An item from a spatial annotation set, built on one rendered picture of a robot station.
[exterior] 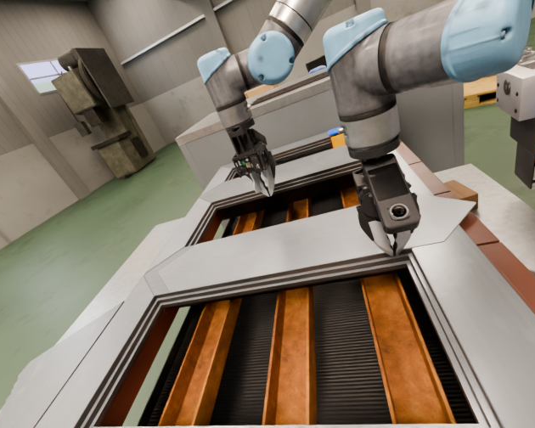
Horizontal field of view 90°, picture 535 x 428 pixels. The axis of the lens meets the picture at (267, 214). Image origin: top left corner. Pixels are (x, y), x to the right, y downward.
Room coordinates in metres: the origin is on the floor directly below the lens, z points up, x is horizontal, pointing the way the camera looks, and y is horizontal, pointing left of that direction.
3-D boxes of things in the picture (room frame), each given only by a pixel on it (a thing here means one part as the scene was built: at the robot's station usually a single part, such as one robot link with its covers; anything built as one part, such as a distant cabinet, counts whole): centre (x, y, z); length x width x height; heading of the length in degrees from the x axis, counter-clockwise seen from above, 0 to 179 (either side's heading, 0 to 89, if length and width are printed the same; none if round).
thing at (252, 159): (0.66, -0.02, 1.04); 0.09 x 0.08 x 0.12; 161
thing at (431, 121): (1.27, -0.34, 0.50); 1.30 x 0.04 x 1.01; 71
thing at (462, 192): (0.59, -0.51, 0.70); 0.10 x 0.06 x 0.05; 171
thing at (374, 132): (0.36, -0.18, 1.07); 0.08 x 0.08 x 0.05
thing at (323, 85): (1.54, -0.43, 1.03); 1.30 x 0.60 x 0.04; 71
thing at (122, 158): (8.15, 2.95, 1.59); 1.63 x 1.45 x 3.17; 151
